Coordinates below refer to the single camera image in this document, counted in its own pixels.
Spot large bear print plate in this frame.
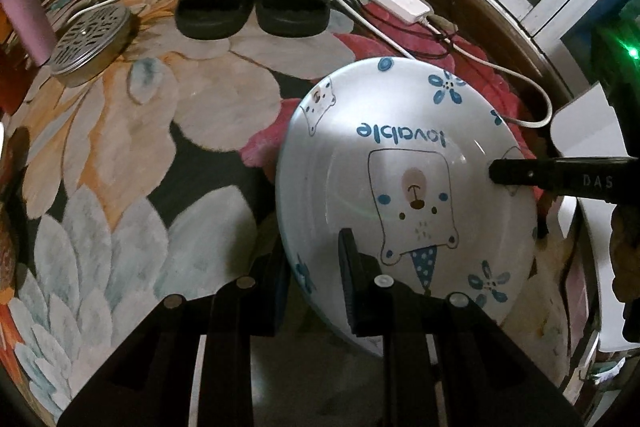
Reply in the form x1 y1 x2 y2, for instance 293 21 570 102
275 56 540 355

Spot round perforated metal tin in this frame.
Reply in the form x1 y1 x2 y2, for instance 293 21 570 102
48 4 133 88

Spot person's right hand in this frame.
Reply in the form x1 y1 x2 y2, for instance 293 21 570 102
611 202 640 343

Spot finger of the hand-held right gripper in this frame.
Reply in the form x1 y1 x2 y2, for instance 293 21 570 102
487 157 560 200

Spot pink thermos bottle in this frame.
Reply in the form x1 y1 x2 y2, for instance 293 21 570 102
0 0 58 68

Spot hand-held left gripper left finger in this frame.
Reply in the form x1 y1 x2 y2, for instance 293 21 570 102
57 252 291 427

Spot white board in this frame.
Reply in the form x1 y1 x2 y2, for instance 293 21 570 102
550 84 640 388

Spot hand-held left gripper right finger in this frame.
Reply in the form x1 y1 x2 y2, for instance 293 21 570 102
337 228 586 427

